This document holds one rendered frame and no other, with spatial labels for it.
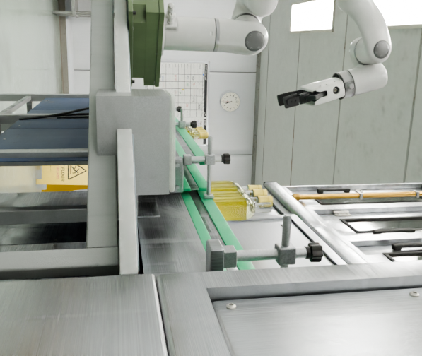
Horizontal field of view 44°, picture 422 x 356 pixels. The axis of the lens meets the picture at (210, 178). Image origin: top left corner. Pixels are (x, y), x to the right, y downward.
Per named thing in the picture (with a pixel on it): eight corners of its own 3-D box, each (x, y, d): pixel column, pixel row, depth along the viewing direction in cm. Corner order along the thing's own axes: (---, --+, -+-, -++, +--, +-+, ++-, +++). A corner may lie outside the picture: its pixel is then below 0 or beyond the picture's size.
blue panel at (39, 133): (-28, 225, 138) (133, 220, 146) (-34, 161, 134) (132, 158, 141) (47, 128, 290) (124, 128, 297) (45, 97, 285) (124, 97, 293)
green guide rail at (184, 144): (182, 165, 139) (211, 164, 141) (182, 162, 139) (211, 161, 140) (145, 97, 306) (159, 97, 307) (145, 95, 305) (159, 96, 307)
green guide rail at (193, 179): (181, 191, 141) (210, 191, 142) (182, 188, 141) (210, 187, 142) (145, 110, 308) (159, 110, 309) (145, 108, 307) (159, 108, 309)
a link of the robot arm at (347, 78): (358, 98, 141) (349, 101, 141) (345, 95, 149) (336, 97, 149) (354, 70, 139) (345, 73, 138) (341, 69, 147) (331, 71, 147)
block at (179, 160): (157, 194, 135) (184, 193, 136) (157, 159, 133) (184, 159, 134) (155, 191, 139) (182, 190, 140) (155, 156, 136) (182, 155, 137)
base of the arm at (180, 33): (162, 23, 136) (220, 26, 139) (160, -9, 142) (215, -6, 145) (158, 64, 149) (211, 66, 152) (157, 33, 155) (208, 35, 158)
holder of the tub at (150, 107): (134, 218, 117) (169, 217, 118) (132, 95, 110) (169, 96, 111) (132, 196, 133) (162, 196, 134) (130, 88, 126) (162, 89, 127)
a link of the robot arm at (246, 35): (217, 22, 142) (273, 25, 145) (210, 12, 154) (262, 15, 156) (214, 56, 147) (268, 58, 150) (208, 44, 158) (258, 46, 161)
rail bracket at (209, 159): (183, 200, 137) (230, 198, 139) (184, 138, 133) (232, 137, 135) (182, 197, 140) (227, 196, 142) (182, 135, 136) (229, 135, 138)
